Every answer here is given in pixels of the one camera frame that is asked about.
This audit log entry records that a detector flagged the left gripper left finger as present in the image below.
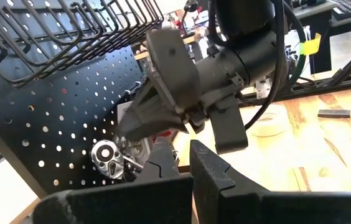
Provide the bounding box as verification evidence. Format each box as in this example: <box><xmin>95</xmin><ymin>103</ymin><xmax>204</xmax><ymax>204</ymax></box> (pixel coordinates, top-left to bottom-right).
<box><xmin>134</xmin><ymin>136</ymin><xmax>180</xmax><ymax>180</ymax></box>

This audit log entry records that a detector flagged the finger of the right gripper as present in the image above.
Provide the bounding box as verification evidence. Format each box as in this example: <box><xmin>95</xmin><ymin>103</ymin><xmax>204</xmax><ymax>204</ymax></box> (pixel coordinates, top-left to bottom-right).
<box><xmin>130</xmin><ymin>81</ymin><xmax>177</xmax><ymax>121</ymax></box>
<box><xmin>118</xmin><ymin>111</ymin><xmax>190</xmax><ymax>142</ymax></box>

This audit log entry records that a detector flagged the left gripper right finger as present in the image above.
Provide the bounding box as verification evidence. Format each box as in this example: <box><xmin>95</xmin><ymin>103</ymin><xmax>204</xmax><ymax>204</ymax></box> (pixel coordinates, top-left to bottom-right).
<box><xmin>190</xmin><ymin>139</ymin><xmax>271</xmax><ymax>224</ymax></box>

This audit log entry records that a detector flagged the black-handled ratchet wrench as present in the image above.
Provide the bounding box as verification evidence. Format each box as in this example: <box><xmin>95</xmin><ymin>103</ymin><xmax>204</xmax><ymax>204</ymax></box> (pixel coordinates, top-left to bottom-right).
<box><xmin>90</xmin><ymin>139</ymin><xmax>147</xmax><ymax>181</ymax></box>

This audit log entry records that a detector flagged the black pegboard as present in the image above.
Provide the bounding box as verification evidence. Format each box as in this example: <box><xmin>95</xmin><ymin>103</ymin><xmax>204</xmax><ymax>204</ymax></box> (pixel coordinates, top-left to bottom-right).
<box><xmin>0</xmin><ymin>0</ymin><xmax>153</xmax><ymax>200</ymax></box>

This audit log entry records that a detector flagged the white tape roll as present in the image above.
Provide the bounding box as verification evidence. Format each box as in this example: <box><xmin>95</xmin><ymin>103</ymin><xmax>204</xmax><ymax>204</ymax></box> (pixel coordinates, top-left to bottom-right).
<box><xmin>250</xmin><ymin>104</ymin><xmax>292</xmax><ymax>138</ymax></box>

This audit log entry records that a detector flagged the dark grey rectangular block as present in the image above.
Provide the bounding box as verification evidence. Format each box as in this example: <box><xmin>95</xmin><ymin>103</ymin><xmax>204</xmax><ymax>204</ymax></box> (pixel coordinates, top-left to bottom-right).
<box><xmin>317</xmin><ymin>108</ymin><xmax>351</xmax><ymax>119</ymax></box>

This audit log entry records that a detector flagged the black desk with keyboard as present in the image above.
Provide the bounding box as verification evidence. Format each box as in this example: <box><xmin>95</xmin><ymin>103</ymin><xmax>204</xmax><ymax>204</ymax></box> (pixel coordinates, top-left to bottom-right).
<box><xmin>290</xmin><ymin>0</ymin><xmax>351</xmax><ymax>75</ymax></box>

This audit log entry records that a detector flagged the black wire basket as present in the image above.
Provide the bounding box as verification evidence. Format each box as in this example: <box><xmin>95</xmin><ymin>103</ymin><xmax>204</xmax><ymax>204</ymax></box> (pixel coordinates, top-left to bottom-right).
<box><xmin>0</xmin><ymin>0</ymin><xmax>166</xmax><ymax>88</ymax></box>

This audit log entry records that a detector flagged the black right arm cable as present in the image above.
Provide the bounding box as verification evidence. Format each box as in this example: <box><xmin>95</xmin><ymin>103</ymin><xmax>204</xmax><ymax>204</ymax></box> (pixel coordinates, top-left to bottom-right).
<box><xmin>208</xmin><ymin>0</ymin><xmax>307</xmax><ymax>131</ymax></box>

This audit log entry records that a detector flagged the yellow cable tag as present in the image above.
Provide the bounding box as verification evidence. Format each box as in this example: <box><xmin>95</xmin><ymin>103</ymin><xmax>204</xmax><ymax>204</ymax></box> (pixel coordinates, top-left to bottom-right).
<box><xmin>299</xmin><ymin>32</ymin><xmax>322</xmax><ymax>57</ymax></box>

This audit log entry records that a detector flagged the black aluminium table frame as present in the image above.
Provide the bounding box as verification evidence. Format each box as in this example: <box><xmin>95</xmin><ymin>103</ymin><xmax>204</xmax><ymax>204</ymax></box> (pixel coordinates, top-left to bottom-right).
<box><xmin>237</xmin><ymin>37</ymin><xmax>351</xmax><ymax>108</ymax></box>

